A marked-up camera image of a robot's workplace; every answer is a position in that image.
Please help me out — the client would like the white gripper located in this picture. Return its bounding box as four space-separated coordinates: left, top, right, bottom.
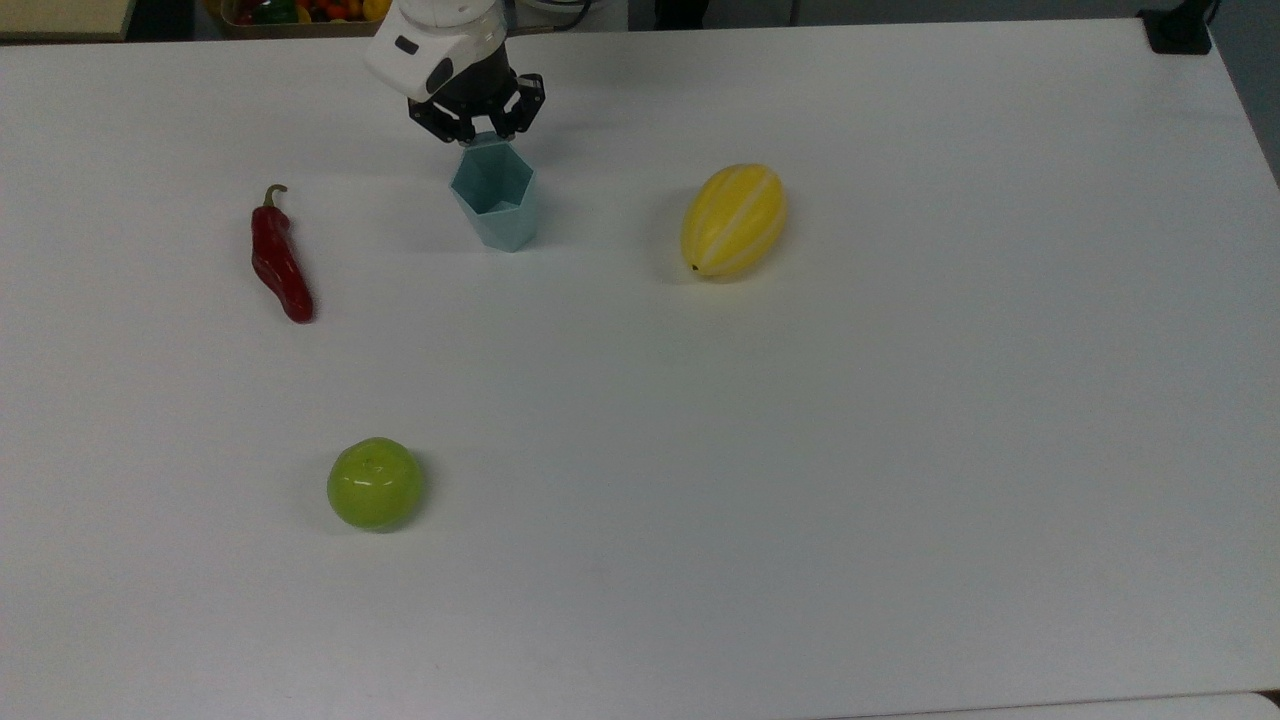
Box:
365 17 547 145

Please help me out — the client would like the teal hexagonal plastic mug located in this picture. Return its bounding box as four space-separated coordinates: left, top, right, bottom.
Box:
450 135 539 253

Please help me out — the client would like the bin of toy fruits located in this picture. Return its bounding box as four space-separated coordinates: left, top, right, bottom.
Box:
205 0 396 39

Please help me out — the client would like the red chili pepper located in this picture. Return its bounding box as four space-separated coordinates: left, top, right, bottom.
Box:
250 184 316 324

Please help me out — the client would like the yellow striped melon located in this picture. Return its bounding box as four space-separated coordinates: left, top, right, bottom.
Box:
681 163 788 280

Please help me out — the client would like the green apple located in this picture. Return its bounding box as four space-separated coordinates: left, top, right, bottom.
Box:
326 437 425 532

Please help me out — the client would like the light wooden table edge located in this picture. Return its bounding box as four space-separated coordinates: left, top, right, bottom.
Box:
0 0 137 42

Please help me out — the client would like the black stand base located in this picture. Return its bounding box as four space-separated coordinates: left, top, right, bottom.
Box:
1138 0 1219 56

